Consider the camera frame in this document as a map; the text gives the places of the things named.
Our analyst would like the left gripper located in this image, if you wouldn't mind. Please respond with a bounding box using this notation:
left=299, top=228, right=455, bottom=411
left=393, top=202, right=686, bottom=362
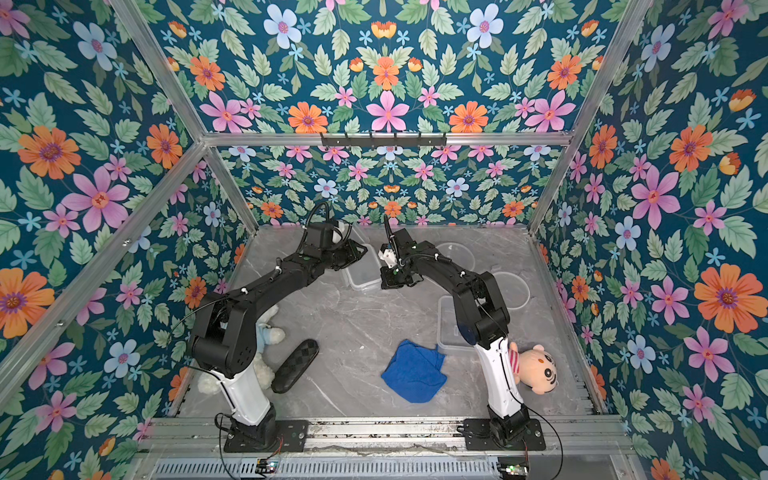
left=319, top=240, right=370, bottom=272

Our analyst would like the rectangular clear lunch box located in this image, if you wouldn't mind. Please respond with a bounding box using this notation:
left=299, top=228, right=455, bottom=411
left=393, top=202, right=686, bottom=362
left=342, top=244, right=381, bottom=292

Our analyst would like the square clear lunch box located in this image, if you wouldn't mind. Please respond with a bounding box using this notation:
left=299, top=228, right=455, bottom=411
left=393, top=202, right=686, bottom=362
left=437, top=296, right=474, bottom=355

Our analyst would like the round clear lunch box lid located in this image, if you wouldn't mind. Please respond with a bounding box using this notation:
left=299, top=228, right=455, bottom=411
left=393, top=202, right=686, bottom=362
left=494, top=272, right=531, bottom=311

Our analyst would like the blue cleaning cloth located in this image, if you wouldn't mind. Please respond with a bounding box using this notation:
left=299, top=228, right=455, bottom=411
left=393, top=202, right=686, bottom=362
left=381, top=340, right=447, bottom=404

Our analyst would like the round clear lunch box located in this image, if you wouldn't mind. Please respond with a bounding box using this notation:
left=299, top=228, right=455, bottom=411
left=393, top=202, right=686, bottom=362
left=437, top=242, right=476, bottom=271

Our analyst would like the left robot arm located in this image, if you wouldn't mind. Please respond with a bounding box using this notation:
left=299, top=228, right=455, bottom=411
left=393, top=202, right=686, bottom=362
left=188, top=201, right=367, bottom=450

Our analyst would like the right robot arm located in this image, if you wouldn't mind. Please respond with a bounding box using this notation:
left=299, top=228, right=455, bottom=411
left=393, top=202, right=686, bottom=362
left=379, top=223, right=530, bottom=448

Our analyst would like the orange pink plush doll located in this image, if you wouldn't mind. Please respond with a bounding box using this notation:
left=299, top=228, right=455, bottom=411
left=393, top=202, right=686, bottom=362
left=509, top=342, right=558, bottom=395

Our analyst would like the white teddy bear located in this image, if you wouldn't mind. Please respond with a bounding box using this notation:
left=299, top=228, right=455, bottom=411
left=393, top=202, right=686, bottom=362
left=196, top=305, right=286, bottom=395

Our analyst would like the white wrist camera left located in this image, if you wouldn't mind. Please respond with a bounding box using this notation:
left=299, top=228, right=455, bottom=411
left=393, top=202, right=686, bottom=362
left=333, top=221, right=351, bottom=243

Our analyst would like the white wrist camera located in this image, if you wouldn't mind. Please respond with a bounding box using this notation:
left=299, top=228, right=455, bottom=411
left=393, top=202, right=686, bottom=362
left=333, top=221, right=351, bottom=243
left=378, top=248, right=398, bottom=269

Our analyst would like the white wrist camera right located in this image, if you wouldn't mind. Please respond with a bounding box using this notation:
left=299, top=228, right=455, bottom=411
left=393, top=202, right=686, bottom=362
left=378, top=248, right=398, bottom=269

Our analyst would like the black wall hook rail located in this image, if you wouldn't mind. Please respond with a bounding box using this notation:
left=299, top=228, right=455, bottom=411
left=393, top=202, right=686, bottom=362
left=320, top=133, right=448, bottom=148

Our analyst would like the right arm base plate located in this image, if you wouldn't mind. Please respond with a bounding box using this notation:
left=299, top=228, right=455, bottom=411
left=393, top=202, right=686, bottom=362
left=457, top=418, right=547, bottom=452

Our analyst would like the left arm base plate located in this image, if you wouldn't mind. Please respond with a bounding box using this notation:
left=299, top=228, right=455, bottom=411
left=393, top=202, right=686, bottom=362
left=223, top=419, right=309, bottom=453

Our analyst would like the aluminium front rail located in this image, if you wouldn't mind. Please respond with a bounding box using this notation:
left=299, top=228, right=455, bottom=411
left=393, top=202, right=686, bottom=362
left=138, top=415, right=635, bottom=456

